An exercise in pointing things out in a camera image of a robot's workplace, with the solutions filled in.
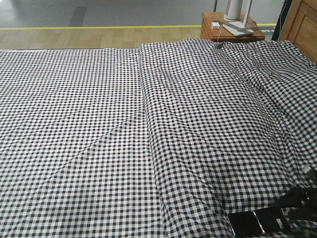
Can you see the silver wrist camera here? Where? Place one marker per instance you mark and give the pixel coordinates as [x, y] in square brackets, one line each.
[307, 171]

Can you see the wooden bedside table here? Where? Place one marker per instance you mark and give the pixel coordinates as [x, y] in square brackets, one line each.
[224, 35]

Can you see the wooden headboard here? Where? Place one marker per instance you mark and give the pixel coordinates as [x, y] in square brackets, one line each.
[301, 27]

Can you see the white cylindrical appliance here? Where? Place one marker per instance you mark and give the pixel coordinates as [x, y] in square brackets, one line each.
[233, 10]

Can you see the black white checkered bedsheet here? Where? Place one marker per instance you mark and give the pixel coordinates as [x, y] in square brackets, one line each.
[74, 152]

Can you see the white charger adapter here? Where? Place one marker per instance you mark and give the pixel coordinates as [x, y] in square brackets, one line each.
[215, 25]

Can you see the black foldable smartphone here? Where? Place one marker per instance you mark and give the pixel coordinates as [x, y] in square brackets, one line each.
[258, 222]

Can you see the black tripod leg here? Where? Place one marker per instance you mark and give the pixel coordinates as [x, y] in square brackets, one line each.
[281, 19]

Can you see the black white checkered quilt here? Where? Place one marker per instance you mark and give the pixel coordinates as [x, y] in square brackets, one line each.
[231, 126]

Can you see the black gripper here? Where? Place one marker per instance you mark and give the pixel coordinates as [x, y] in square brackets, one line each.
[305, 202]

